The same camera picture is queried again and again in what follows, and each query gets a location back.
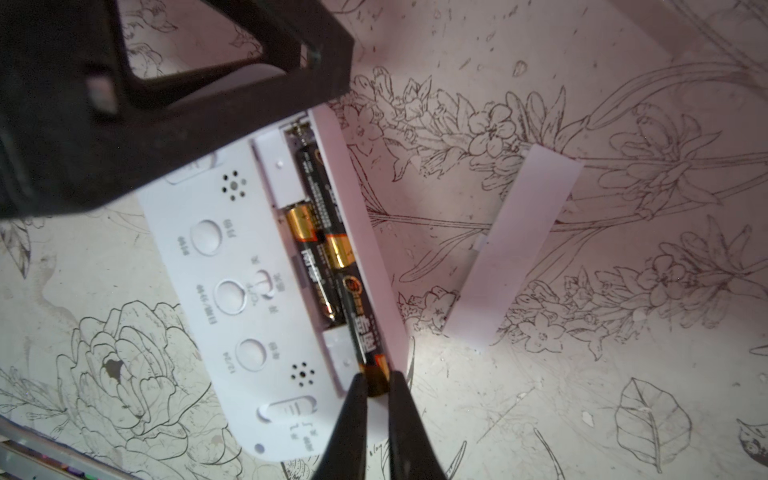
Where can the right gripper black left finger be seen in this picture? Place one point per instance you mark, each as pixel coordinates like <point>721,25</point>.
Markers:
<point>345,454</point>

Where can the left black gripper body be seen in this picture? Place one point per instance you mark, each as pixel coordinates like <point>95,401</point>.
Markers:
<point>60,99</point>

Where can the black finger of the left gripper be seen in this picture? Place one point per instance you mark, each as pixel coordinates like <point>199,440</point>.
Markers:
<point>206,56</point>
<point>165,123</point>

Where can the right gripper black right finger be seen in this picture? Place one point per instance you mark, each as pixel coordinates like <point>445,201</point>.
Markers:
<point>411,454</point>

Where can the white digital alarm clock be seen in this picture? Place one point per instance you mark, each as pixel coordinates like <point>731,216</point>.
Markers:
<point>279,372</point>

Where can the black gold AAA battery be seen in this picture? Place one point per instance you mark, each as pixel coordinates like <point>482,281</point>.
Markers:
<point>366,337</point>
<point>316,182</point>
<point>306,235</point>

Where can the white battery cover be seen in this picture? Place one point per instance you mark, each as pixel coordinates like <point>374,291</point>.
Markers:
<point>527,215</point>

